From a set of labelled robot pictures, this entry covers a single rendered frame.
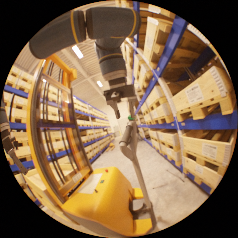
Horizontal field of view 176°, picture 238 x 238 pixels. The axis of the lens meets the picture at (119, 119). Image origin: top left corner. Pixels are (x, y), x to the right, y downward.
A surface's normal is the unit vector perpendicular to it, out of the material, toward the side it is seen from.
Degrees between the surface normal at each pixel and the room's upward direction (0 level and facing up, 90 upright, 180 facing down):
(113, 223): 74
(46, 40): 172
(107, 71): 117
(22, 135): 90
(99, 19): 163
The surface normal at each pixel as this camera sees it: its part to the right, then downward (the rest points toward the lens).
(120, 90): -0.31, 0.49
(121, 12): 0.31, 0.62
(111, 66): -0.07, 0.47
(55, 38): 0.31, 0.94
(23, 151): 0.94, -0.32
